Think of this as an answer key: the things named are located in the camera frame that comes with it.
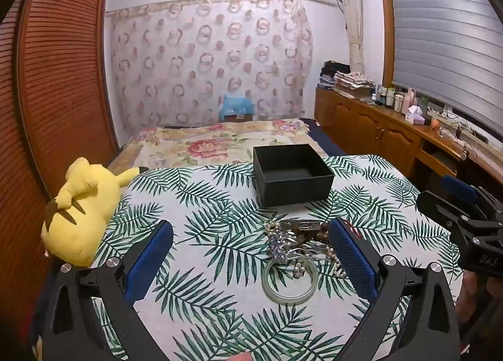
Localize ring pattern curtain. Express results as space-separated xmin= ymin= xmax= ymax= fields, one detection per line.
xmin=110 ymin=0 xmax=313 ymax=131

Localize cardboard box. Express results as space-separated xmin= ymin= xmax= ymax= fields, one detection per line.
xmin=334 ymin=86 xmax=374 ymax=101

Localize pale green jade bangle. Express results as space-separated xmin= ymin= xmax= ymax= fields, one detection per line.
xmin=262 ymin=257 xmax=319 ymax=303

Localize grey window blind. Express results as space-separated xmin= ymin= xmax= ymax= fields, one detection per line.
xmin=387 ymin=0 xmax=503 ymax=136

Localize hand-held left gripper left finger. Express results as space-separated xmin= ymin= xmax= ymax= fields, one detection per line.
xmin=41 ymin=220 xmax=174 ymax=361

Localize dark blue bed sheet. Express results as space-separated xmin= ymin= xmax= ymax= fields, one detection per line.
xmin=302 ymin=117 xmax=348 ymax=158

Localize dark wooden bead bracelet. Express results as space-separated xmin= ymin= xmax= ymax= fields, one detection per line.
xmin=310 ymin=223 xmax=333 ymax=247

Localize wooden cabinet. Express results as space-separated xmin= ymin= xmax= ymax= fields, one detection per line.
xmin=314 ymin=86 xmax=503 ymax=189

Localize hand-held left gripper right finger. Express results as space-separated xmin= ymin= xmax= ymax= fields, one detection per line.
xmin=328 ymin=217 xmax=460 ymax=361

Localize black square box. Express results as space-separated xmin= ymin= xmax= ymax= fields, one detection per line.
xmin=252 ymin=144 xmax=335 ymax=208

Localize light blue bag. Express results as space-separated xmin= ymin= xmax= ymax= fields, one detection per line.
xmin=218 ymin=94 xmax=256 ymax=122

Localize person's right hand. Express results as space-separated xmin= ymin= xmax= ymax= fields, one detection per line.
xmin=457 ymin=270 xmax=503 ymax=324

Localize stack of dark clothes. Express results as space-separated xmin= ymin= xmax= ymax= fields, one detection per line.
xmin=319 ymin=60 xmax=352 ymax=88

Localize pearl bead necklace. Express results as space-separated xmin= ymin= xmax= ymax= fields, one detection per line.
xmin=291 ymin=241 xmax=348 ymax=280

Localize folded floral fabric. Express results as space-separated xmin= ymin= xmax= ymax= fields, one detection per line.
xmin=334 ymin=70 xmax=376 ymax=90

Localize pink tissue box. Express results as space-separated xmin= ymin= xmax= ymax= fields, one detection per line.
xmin=405 ymin=105 xmax=426 ymax=126

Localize green leaf print tablecloth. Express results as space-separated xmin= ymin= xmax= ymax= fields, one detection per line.
xmin=92 ymin=154 xmax=464 ymax=361

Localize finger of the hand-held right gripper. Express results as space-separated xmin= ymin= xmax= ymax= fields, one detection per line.
xmin=440 ymin=174 xmax=503 ymax=225
xmin=416 ymin=190 xmax=474 ymax=242

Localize row of cosmetic bottles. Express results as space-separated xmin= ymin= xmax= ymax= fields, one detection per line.
xmin=375 ymin=86 xmax=418 ymax=114

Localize louvered wooden wardrobe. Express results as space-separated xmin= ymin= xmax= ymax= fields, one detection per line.
xmin=0 ymin=0 xmax=119 ymax=346

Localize yellow plush toy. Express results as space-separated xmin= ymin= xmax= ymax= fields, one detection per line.
xmin=41 ymin=157 xmax=149 ymax=267

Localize wrapped air conditioner pipe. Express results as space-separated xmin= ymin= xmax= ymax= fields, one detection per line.
xmin=338 ymin=0 xmax=366 ymax=75

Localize floral bed blanket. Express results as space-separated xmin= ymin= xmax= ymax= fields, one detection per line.
xmin=106 ymin=117 xmax=329 ymax=171

